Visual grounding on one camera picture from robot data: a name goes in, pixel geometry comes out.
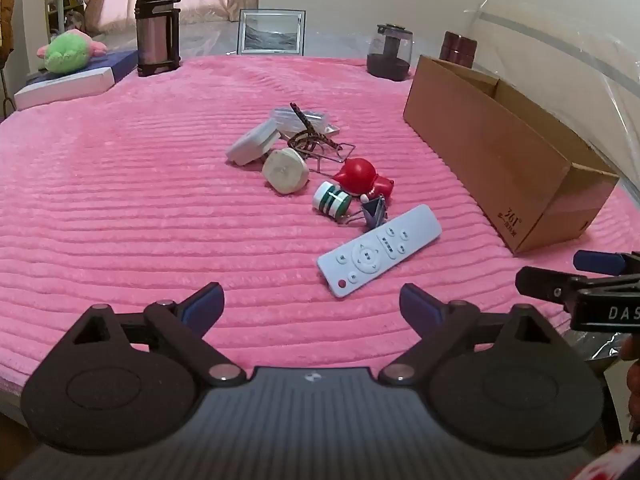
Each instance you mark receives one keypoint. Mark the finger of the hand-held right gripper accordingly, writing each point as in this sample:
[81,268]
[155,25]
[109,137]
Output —
[545,285]
[600,262]

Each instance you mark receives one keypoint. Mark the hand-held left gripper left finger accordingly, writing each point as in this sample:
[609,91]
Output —
[206,305]

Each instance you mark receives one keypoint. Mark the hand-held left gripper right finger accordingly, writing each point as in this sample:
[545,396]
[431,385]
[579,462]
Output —
[419,310]

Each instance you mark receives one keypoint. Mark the white remote control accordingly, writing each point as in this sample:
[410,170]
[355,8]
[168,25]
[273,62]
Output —
[375,255]

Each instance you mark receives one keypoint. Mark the green striped white spool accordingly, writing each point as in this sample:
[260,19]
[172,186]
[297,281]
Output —
[331,200]

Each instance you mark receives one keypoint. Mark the cat figurine toy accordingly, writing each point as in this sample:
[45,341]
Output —
[357,175]

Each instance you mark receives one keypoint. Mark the brown cardboard box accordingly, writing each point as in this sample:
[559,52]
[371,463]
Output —
[475,150]

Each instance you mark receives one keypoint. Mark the white plug adapter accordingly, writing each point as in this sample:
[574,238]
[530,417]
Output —
[285,171]

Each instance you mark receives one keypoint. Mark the white wall charger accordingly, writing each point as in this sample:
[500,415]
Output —
[250,142]

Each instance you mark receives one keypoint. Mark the clear plastic card case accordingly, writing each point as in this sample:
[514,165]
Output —
[285,117]

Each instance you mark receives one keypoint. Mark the person's right hand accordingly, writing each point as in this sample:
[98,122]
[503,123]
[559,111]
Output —
[634,395]

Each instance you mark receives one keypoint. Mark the binder clip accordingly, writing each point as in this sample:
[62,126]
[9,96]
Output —
[374,215]

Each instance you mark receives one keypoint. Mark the pink ribbed blanket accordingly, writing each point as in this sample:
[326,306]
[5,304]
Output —
[125,185]

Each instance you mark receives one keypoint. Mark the clear plastic sheet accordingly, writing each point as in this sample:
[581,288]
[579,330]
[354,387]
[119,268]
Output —
[560,50]

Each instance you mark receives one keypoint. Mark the maroon metal food jar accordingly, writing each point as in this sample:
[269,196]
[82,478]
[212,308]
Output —
[457,50]

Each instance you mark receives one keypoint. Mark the glass jar with dark contents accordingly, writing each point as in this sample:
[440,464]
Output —
[389,60]

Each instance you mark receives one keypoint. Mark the flat blue box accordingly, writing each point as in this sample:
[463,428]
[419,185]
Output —
[122,62]

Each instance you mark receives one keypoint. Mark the flat white box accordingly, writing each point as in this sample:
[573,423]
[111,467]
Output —
[60,89]

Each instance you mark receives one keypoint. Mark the stainless steel thermos flask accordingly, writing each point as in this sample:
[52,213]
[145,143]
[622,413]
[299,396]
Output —
[152,35]

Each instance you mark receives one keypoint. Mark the green plush toy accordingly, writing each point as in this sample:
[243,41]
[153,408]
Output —
[67,55]

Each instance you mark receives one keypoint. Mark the brown jacket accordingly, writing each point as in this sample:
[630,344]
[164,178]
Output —
[5,15]

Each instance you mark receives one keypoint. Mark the silver picture frame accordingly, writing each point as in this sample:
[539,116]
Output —
[271,32]

